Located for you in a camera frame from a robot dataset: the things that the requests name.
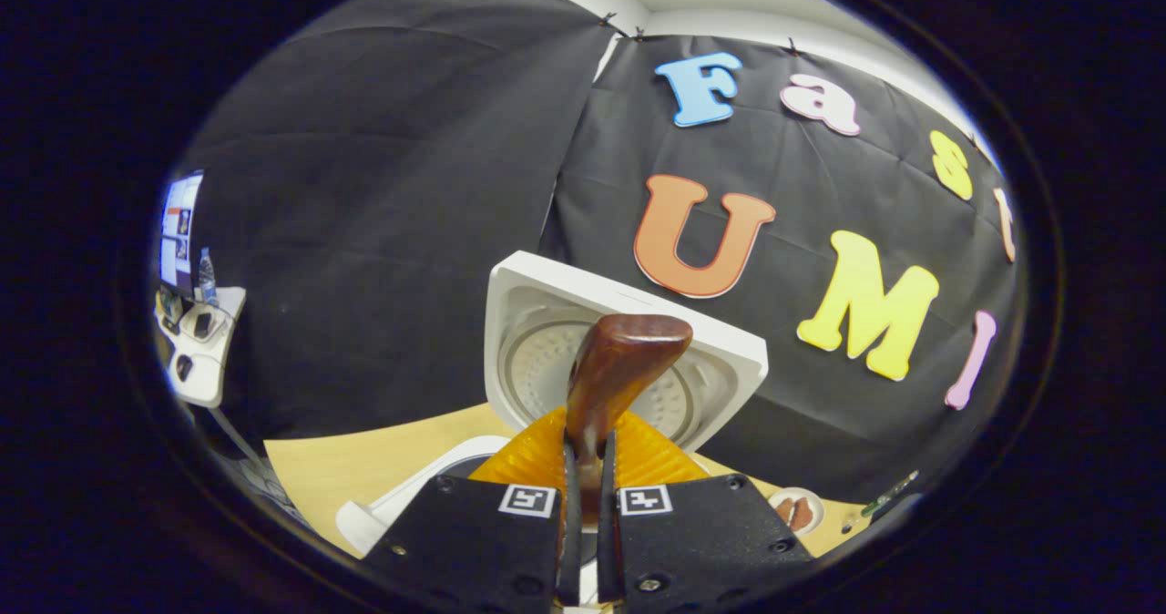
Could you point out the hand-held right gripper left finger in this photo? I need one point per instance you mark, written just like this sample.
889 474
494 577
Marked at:
492 541

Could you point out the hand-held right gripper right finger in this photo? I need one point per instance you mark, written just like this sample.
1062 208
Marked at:
692 541

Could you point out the brown wooden spoon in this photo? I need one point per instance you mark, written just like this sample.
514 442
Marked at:
619 359

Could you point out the white rice cooker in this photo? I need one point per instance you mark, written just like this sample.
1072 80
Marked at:
547 286

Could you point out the brown meat piece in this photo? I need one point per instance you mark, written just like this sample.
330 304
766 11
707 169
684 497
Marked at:
803 514
785 512

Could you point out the white round plate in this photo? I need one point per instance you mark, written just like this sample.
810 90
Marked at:
815 505

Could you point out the green label plastic bottle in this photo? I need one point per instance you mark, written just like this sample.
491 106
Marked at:
891 494

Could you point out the white side desk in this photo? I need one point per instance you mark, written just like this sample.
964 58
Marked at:
214 377

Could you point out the black backdrop cloth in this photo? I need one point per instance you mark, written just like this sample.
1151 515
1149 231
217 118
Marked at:
392 186

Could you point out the clear water bottle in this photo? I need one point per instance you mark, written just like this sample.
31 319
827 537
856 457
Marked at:
208 277

